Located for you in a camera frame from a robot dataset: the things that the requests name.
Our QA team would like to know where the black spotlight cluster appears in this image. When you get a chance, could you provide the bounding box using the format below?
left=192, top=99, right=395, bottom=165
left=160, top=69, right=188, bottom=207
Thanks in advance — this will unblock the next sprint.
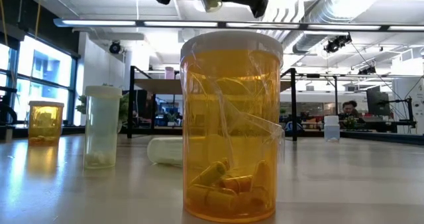
left=323, top=34, right=353, bottom=54

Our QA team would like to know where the short wide orange pill bottle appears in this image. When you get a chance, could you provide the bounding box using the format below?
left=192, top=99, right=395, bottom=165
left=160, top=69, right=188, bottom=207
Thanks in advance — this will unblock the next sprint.
left=28, top=100, right=66, bottom=147

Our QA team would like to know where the green potted plant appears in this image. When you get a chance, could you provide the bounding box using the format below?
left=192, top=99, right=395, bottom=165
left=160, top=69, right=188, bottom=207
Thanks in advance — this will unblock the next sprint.
left=76, top=83, right=130, bottom=134

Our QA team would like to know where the orange bottle with clear tape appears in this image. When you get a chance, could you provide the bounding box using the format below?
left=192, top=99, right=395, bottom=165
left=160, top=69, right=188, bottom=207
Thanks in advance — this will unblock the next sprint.
left=180, top=30, right=286, bottom=224

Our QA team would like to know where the black metal table frame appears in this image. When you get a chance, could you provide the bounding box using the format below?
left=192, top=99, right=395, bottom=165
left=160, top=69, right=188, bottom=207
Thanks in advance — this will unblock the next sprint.
left=0, top=126, right=424, bottom=146

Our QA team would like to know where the blue white round object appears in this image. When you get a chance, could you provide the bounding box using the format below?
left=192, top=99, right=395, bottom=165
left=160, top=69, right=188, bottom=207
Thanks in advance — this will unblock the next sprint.
left=284, top=121, right=305, bottom=133

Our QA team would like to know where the black monitor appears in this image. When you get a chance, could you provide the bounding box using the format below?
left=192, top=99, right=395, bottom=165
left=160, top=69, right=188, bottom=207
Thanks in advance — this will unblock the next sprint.
left=366, top=90, right=392, bottom=117

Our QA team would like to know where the wooden shelf black metal frame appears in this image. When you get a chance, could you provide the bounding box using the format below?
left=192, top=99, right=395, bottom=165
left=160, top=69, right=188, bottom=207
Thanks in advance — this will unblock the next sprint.
left=127, top=65, right=298, bottom=142

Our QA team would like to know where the long ceiling light bar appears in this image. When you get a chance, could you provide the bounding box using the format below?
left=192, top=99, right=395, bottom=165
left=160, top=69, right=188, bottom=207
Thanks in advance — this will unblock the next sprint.
left=52, top=17, right=424, bottom=32

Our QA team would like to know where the clear pill bottle white cap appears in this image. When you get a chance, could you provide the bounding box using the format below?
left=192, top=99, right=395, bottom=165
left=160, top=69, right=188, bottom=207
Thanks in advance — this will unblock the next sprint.
left=323, top=115, right=341, bottom=142

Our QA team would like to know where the person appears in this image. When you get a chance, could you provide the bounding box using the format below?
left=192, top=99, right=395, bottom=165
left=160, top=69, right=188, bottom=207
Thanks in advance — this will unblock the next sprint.
left=338, top=100, right=360, bottom=125

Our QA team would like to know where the silver ventilation duct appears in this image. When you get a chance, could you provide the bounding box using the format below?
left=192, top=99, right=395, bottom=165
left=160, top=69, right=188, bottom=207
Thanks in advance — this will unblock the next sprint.
left=281, top=0, right=365, bottom=55

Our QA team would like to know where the large window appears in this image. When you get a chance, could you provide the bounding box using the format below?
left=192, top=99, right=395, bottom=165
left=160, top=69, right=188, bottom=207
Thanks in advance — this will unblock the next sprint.
left=0, top=34, right=80, bottom=127

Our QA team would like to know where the black ceiling spotlight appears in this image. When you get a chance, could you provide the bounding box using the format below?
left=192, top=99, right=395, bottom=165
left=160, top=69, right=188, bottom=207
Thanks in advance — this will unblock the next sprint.
left=357, top=66, right=377, bottom=76
left=109, top=40, right=122, bottom=55

